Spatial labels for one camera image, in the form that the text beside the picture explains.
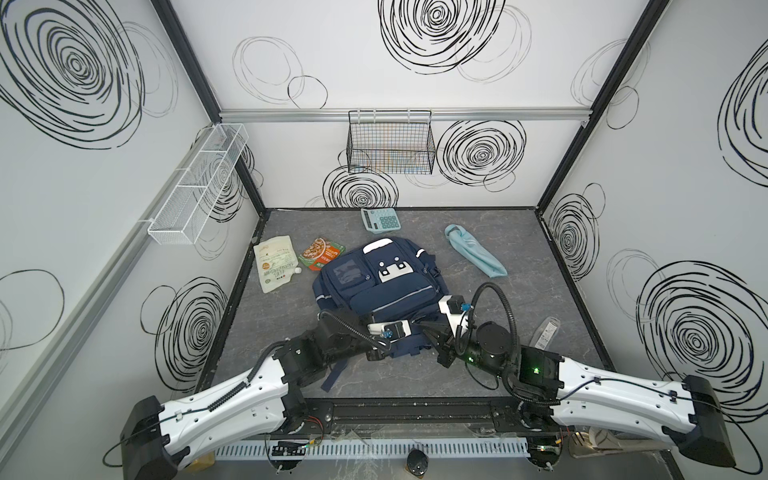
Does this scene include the navy blue student backpack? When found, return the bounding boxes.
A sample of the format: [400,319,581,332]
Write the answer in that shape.
[312,236,449,358]

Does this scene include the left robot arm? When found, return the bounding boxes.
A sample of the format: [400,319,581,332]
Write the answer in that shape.
[115,309,394,479]

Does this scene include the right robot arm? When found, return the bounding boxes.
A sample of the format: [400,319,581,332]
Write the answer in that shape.
[421,322,736,468]

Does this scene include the orange green snack packet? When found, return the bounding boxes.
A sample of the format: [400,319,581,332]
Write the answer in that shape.
[298,237,346,271]

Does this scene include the clear plastic pencil case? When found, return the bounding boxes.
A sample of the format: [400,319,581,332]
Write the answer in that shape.
[529,316,561,350]

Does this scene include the white cream food pouch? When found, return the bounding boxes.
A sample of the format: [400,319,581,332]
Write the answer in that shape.
[253,235,299,294]

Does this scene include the light blue fabric pouch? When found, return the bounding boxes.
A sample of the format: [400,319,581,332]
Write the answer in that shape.
[444,224,508,279]

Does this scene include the black round knob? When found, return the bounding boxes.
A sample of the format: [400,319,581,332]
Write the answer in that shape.
[405,449,429,479]

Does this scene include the teal calculator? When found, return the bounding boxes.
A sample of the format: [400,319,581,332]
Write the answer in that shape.
[361,208,401,234]

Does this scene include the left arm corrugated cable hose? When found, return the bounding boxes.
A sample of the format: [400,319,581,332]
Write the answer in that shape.
[317,308,391,355]

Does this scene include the black corrugated cable hose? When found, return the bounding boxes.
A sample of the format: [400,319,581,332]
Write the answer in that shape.
[455,281,520,361]

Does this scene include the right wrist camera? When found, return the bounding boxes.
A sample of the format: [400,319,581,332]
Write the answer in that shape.
[438,295,471,338]

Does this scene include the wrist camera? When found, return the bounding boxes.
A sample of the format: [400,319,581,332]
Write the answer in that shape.
[367,320,412,341]
[438,295,471,338]

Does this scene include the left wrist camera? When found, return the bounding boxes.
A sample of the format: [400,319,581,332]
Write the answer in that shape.
[367,320,412,341]

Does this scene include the white slotted cable duct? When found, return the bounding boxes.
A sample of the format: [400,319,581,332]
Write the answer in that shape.
[215,437,530,461]

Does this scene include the white wire wall shelf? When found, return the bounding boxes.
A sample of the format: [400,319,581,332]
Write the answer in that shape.
[147,123,249,246]

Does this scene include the black wire wall basket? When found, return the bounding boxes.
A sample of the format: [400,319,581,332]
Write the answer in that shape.
[345,109,437,175]

